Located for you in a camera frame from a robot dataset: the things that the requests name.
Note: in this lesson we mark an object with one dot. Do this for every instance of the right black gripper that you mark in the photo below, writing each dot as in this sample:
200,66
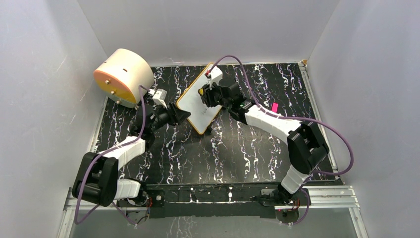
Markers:
214,95

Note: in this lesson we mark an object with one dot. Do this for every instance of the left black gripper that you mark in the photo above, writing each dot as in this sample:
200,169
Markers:
176,116

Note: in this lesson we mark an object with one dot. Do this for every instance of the white whiteboard with orange frame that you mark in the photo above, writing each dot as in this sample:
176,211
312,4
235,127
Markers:
201,115

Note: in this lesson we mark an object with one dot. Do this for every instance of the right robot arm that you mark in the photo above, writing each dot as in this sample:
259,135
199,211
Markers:
305,143

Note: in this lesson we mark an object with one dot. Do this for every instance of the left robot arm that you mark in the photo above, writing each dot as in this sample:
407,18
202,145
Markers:
98,180

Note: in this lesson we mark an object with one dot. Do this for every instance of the pink plastic cross piece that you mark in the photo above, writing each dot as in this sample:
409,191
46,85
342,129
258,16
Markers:
274,107

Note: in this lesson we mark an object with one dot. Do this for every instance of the cream cylinder with orange face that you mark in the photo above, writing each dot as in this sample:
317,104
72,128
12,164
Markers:
124,77

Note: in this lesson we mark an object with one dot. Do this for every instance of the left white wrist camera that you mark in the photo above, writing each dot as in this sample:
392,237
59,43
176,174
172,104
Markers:
158,97

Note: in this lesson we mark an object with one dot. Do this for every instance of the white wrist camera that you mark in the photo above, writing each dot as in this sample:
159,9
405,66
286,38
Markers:
214,76
158,97

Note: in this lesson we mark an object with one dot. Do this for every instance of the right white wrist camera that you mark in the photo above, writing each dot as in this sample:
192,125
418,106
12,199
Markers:
214,76

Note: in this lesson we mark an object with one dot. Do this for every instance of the black front mounting rail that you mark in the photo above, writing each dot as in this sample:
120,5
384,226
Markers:
210,200

